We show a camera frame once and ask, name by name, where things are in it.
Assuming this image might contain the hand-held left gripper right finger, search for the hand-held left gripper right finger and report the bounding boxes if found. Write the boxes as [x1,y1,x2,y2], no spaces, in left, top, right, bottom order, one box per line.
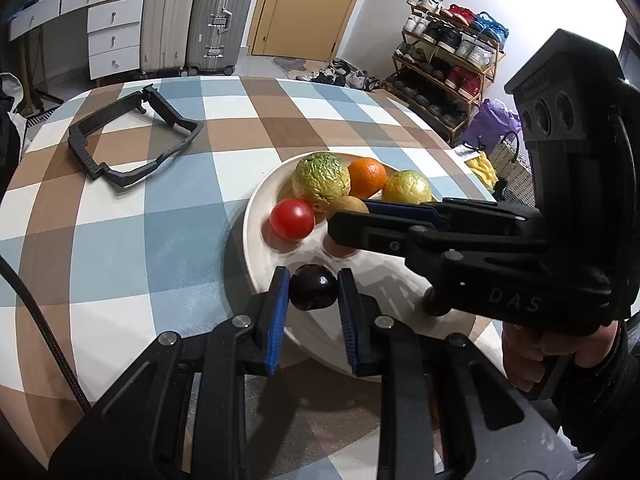
[336,269,566,480]

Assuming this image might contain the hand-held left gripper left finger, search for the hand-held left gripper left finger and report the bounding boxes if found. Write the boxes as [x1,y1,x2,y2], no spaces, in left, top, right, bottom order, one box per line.
[47,266,292,480]

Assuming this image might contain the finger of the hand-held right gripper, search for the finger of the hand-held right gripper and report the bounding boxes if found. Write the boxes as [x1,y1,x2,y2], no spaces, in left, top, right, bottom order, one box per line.
[327,211,547,282]
[362,198,545,228]

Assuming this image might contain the brown kiwi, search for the brown kiwi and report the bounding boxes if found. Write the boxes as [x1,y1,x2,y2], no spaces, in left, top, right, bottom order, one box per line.
[327,195,371,221]

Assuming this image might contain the orange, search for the orange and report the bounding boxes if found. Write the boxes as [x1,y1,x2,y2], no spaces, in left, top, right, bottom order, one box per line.
[347,157,388,200]

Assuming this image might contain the dark purple plum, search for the dark purple plum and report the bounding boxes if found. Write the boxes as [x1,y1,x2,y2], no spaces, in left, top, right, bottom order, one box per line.
[289,264,339,312]

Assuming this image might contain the red tomato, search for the red tomato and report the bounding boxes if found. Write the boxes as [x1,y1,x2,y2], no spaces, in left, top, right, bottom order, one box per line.
[269,198,316,241]

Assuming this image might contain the cream round plate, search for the cream round plate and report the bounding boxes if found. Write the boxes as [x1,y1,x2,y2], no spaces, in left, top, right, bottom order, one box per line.
[242,152,483,383]

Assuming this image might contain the person's right forearm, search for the person's right forearm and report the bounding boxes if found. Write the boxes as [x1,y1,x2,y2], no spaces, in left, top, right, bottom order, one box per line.
[550,310,640,456]

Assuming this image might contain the person's right hand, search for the person's right hand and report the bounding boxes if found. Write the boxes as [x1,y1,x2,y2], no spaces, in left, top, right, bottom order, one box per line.
[500,317,623,393]

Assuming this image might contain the yellow bumpy citrus fruit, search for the yellow bumpy citrus fruit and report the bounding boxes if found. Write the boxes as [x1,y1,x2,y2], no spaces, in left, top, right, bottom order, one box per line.
[382,170,433,205]

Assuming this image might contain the striped woven basket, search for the striped woven basket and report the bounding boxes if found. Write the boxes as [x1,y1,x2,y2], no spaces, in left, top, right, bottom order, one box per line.
[487,131,533,206]

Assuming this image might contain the greenish bumpy citrus fruit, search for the greenish bumpy citrus fruit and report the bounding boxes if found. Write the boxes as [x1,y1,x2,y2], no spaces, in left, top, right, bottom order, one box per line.
[291,151,352,213]

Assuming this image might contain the yellow bag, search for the yellow bag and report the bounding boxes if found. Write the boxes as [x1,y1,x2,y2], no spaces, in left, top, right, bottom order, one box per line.
[465,152,498,191]

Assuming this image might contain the purple bag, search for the purple bag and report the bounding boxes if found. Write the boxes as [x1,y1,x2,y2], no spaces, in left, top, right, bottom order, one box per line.
[465,99,523,148]

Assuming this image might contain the wooden shoe rack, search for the wooden shoe rack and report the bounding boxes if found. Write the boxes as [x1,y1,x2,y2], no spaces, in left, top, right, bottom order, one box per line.
[384,0,507,143]

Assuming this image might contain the loose scattered shoes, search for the loose scattered shoes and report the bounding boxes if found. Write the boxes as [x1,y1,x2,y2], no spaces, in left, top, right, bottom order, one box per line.
[295,57,386,92]

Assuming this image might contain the rows of shoes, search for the rows of shoes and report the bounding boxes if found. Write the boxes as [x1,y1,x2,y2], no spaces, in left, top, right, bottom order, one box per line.
[387,0,508,128]

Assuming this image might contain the grey floor mat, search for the grey floor mat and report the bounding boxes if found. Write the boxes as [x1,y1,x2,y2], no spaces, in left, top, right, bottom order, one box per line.
[272,55,308,74]

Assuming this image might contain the wooden door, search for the wooden door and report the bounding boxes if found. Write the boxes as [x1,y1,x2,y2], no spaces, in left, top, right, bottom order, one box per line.
[246,0,375,60]

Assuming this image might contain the silver suitcase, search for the silver suitcase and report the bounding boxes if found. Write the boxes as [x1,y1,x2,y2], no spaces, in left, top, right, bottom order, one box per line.
[186,0,257,77]

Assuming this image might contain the beige suitcase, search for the beige suitcase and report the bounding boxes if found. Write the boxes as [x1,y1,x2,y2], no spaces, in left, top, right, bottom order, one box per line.
[140,0,201,78]

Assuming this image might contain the white desk with drawers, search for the white desk with drawers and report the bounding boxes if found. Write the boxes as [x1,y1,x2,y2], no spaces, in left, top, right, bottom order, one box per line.
[9,0,146,81]

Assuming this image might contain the black cable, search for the black cable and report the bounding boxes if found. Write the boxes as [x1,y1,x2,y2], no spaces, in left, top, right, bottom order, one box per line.
[0,255,93,413]

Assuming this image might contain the black plastic frame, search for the black plastic frame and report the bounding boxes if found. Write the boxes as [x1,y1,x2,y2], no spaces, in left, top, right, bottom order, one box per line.
[67,85,205,192]

